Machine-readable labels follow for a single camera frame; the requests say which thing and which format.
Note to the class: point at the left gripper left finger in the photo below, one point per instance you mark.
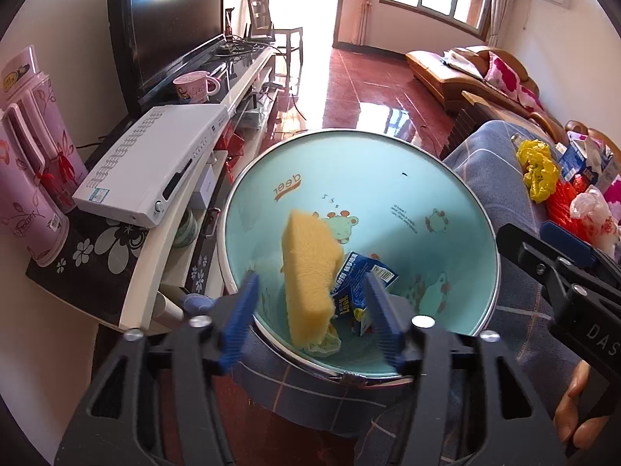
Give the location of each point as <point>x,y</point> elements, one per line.
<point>118,421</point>

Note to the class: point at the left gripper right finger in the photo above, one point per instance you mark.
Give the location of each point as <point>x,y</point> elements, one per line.
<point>504,422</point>

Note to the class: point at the translucent plastic bag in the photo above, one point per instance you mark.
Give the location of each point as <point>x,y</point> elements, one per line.
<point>599,226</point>

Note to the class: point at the red foil snack wrapper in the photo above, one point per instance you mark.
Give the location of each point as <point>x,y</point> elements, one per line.
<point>557,206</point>

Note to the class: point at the yellow plastic bag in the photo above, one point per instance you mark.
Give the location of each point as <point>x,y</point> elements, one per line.
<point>541,173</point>

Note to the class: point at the yellow sponge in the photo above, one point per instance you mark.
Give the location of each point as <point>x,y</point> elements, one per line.
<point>311,260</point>

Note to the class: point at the light blue trash bin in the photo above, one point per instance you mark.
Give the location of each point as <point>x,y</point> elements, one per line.
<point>383,198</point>

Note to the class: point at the person's right hand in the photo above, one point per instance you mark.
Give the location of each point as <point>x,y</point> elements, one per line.
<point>566,418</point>

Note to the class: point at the blue plaid tablecloth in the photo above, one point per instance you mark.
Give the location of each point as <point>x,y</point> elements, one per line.
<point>375,413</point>

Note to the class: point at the blue LOOK milk carton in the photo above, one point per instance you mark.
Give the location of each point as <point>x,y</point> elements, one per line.
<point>349,290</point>

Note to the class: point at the white tall milk carton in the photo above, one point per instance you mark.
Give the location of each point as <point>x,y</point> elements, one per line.
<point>591,158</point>

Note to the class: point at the white TV stand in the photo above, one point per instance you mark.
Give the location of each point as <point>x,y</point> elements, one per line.
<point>142,234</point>

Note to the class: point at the brown leather long sofa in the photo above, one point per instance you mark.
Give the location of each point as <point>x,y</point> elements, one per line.
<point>582,133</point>

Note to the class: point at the pink floral pillow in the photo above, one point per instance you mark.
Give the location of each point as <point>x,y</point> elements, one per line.
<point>502,77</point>
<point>529,100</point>

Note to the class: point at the wooden coffee table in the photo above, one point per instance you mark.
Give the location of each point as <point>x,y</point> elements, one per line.
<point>478,111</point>

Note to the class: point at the white set-top box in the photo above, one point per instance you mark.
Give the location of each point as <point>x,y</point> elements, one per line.
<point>137,178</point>

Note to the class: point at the front pink thermos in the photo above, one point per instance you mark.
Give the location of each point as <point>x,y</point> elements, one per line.
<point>27,211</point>

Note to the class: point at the pink thermos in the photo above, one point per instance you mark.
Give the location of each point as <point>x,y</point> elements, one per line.
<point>27,211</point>
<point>25,84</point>

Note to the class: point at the brown leather chaise sofa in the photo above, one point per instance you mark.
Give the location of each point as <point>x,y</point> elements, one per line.
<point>465,69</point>

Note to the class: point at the wooden chair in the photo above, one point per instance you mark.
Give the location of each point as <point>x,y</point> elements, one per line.
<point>286,41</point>

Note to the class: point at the pink mug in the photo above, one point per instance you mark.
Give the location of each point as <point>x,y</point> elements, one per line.
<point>196,87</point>

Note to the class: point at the rear pink thermos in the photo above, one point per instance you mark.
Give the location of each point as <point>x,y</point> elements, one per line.
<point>25,84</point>

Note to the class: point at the black flat screen television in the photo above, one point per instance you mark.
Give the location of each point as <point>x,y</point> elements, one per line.
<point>154,41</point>

